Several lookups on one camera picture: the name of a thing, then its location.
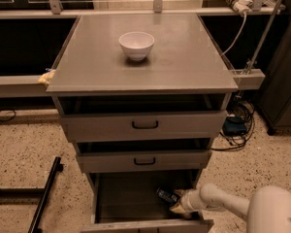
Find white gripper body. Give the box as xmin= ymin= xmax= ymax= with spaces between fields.
xmin=180 ymin=189 xmax=205 ymax=213

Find blue pepsi can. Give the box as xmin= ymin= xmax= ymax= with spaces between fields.
xmin=156 ymin=187 xmax=180 ymax=207

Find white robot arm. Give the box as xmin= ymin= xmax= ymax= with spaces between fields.
xmin=170 ymin=183 xmax=291 ymax=233

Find grey bottom drawer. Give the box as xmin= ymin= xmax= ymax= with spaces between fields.
xmin=81 ymin=170 xmax=213 ymax=233

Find grey drawer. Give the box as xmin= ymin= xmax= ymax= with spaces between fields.
xmin=81 ymin=170 xmax=213 ymax=233
xmin=77 ymin=139 xmax=211 ymax=173
xmin=58 ymin=95 xmax=226 ymax=143

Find grey middle drawer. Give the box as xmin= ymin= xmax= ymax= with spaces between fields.
xmin=77 ymin=139 xmax=211 ymax=173

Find grey top drawer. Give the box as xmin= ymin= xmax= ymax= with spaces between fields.
xmin=58 ymin=95 xmax=226 ymax=143

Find grey drawer cabinet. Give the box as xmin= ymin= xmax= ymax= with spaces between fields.
xmin=46 ymin=13 xmax=239 ymax=233

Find blue box on floor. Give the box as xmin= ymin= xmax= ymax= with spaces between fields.
xmin=222 ymin=116 xmax=247 ymax=136

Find dark grey side cabinet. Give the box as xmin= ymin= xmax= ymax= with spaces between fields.
xmin=257 ymin=0 xmax=291 ymax=135

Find black metal floor stand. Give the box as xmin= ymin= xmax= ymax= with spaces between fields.
xmin=0 ymin=156 xmax=64 ymax=233

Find white ceramic bowl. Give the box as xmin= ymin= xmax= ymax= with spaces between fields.
xmin=118 ymin=31 xmax=155 ymax=61

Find yellow tape scrap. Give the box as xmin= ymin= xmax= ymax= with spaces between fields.
xmin=38 ymin=69 xmax=55 ymax=85

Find white power strip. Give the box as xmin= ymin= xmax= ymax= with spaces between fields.
xmin=225 ymin=0 xmax=252 ymax=16

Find metal diagonal rod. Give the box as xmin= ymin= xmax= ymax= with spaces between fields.
xmin=242 ymin=0 xmax=282 ymax=75

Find black middle drawer handle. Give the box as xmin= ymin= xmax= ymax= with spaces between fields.
xmin=133 ymin=157 xmax=156 ymax=166

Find black drawer handle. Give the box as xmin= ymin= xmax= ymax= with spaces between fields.
xmin=133 ymin=157 xmax=156 ymax=166
xmin=131 ymin=120 xmax=159 ymax=130

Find black top drawer handle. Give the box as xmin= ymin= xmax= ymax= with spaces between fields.
xmin=131 ymin=120 xmax=159 ymax=130

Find black cable bundle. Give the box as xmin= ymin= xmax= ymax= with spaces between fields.
xmin=211 ymin=99 xmax=256 ymax=152

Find black cable on floor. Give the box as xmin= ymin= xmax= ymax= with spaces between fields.
xmin=0 ymin=109 xmax=17 ymax=122

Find white power cable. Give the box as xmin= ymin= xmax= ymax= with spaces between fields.
xmin=220 ymin=11 xmax=248 ymax=57

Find grey horizontal rail beam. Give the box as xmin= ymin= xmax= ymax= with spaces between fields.
xmin=0 ymin=76 xmax=49 ymax=98

